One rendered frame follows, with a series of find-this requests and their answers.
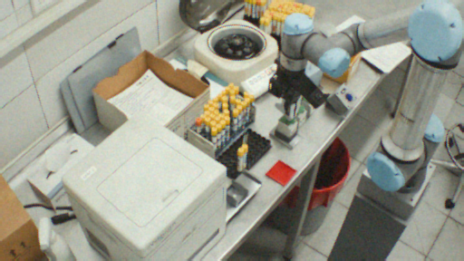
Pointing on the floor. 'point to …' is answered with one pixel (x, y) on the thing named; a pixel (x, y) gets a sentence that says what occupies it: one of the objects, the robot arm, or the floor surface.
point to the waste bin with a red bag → (339, 169)
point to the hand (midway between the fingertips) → (292, 118)
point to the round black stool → (453, 163)
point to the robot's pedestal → (369, 230)
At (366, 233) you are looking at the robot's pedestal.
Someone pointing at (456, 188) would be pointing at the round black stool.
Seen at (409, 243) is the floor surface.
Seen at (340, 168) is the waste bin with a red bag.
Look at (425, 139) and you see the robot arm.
